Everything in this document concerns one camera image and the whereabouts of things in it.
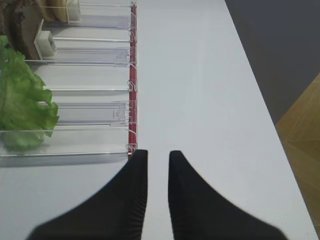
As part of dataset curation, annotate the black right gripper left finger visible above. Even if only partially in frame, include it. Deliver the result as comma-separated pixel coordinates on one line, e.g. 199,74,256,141
28,150,148,240

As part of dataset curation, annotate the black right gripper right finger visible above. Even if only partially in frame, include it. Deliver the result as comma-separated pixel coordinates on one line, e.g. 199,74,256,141
168,150,287,240

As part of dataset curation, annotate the green lettuce leaf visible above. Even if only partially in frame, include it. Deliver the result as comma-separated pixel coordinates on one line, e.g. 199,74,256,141
0,35,60,152

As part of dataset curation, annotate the brown meat patty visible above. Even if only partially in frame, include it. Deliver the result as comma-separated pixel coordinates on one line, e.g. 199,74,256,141
0,0,44,60

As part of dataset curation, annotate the clear acrylic divider rack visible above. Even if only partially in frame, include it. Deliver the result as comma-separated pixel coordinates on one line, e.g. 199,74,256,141
0,0,137,168

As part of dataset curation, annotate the white pusher block near patty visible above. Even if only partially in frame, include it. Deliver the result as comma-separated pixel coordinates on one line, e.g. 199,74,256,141
33,19,57,60

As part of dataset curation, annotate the white pusher block far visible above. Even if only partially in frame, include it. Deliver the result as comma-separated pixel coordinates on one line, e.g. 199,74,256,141
66,0,81,24

